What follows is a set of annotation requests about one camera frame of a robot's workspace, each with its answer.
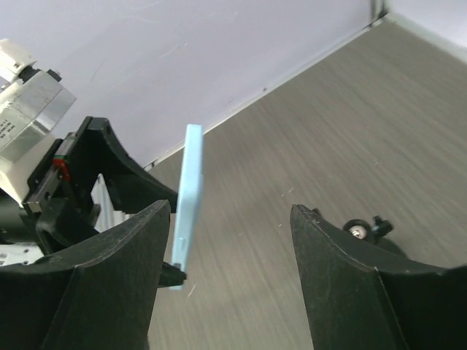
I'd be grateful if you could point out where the black phone stand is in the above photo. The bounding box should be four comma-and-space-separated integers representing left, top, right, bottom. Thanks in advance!
342, 216, 407, 257

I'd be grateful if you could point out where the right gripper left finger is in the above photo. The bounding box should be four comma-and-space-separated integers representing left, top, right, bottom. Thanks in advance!
1, 201, 171, 349

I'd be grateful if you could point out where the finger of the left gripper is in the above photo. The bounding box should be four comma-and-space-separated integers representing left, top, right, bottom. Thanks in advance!
74, 117, 177, 214
158, 262, 187, 289

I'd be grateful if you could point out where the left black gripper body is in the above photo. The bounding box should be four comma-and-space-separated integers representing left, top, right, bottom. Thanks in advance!
21, 127, 102, 255

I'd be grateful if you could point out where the phone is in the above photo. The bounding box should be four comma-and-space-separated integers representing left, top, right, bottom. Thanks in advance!
171, 124, 204, 273

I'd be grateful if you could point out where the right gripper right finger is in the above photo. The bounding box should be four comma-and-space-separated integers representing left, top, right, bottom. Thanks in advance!
290, 204, 466, 349

